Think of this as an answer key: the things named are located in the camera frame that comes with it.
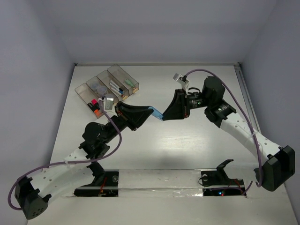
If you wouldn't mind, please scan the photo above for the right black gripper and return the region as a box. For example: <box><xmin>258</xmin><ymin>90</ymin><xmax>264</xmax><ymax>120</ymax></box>
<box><xmin>160</xmin><ymin>88</ymin><xmax>212</xmax><ymax>119</ymax></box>

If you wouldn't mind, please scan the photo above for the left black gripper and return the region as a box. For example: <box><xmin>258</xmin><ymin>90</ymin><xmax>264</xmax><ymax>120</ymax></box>
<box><xmin>104</xmin><ymin>102</ymin><xmax>155</xmax><ymax>143</ymax></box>

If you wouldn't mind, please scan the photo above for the blue-capped white marker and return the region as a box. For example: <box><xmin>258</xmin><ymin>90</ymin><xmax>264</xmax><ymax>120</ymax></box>
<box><xmin>109</xmin><ymin>80</ymin><xmax>123</xmax><ymax>93</ymax></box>

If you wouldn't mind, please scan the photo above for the orange highlighter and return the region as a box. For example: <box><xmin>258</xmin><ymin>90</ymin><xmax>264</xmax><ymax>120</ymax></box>
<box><xmin>87</xmin><ymin>103</ymin><xmax>102</xmax><ymax>118</ymax></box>

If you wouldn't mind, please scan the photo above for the pink highlighter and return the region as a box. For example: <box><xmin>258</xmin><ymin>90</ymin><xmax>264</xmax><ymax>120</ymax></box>
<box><xmin>91</xmin><ymin>99</ymin><xmax>99</xmax><ymax>106</ymax></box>

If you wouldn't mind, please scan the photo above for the black-capped white marker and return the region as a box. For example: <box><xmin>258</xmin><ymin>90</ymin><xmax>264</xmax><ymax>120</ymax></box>
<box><xmin>109</xmin><ymin>82</ymin><xmax>123</xmax><ymax>94</ymax></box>

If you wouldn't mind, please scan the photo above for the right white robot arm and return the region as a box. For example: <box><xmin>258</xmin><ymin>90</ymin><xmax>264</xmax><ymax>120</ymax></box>
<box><xmin>162</xmin><ymin>74</ymin><xmax>295</xmax><ymax>192</ymax></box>

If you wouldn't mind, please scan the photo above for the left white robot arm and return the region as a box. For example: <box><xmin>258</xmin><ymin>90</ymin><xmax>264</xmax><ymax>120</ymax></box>
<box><xmin>7</xmin><ymin>102</ymin><xmax>154</xmax><ymax>220</ymax></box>

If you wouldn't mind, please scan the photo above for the clear four-compartment organizer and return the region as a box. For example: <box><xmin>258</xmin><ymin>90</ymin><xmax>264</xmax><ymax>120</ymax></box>
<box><xmin>75</xmin><ymin>64</ymin><xmax>139</xmax><ymax>119</ymax></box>

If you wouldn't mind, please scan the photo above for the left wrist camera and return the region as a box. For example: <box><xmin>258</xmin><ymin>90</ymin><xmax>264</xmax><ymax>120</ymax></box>
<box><xmin>98</xmin><ymin>94</ymin><xmax>117</xmax><ymax>115</ymax></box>

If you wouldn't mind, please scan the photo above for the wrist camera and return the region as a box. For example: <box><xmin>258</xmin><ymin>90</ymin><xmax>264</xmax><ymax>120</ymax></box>
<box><xmin>173</xmin><ymin>73</ymin><xmax>189</xmax><ymax>93</ymax></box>
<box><xmin>98</xmin><ymin>94</ymin><xmax>117</xmax><ymax>115</ymax></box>

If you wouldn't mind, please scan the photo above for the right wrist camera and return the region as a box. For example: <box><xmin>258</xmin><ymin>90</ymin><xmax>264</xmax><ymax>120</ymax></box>
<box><xmin>173</xmin><ymin>73</ymin><xmax>189</xmax><ymax>93</ymax></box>

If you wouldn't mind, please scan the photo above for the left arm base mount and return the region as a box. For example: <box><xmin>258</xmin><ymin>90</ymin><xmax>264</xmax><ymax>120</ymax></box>
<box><xmin>74</xmin><ymin>162</ymin><xmax>119</xmax><ymax>197</ymax></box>

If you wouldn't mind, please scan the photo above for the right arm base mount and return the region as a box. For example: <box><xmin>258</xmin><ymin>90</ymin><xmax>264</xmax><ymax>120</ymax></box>
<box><xmin>198</xmin><ymin>159</ymin><xmax>246</xmax><ymax>197</ymax></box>

